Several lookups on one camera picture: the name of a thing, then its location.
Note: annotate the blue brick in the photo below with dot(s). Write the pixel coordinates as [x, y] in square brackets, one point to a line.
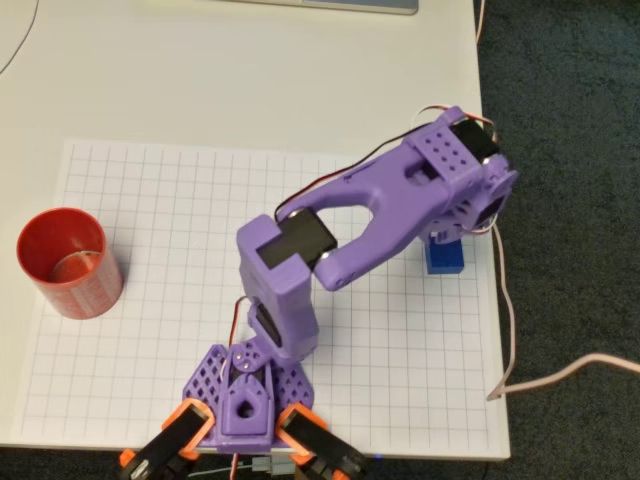
[445, 260]

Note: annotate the purple robot arm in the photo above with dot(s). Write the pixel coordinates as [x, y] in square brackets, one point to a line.
[390, 200]

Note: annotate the red cup with white print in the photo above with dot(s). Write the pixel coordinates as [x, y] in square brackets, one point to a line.
[90, 295]

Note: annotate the black and orange clamp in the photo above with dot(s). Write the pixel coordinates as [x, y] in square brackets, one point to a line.
[320, 435]
[170, 440]

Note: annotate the white grid paper sheet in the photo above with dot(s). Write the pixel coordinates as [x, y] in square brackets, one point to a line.
[150, 350]

